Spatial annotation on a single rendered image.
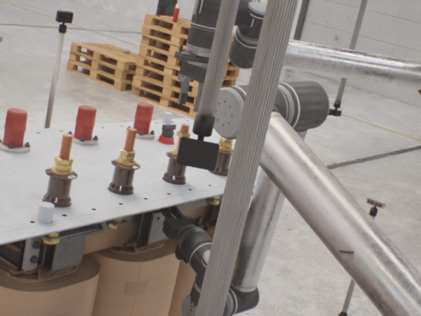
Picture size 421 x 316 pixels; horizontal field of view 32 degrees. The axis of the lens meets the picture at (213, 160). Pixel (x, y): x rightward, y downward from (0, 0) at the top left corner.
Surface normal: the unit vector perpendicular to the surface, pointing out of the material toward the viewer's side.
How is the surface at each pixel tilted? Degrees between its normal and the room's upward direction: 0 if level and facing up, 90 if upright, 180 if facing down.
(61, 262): 90
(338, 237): 81
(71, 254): 90
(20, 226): 0
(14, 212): 0
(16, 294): 90
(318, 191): 58
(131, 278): 90
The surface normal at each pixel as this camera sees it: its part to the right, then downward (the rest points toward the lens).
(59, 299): 0.78, 0.32
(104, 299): -0.11, 0.25
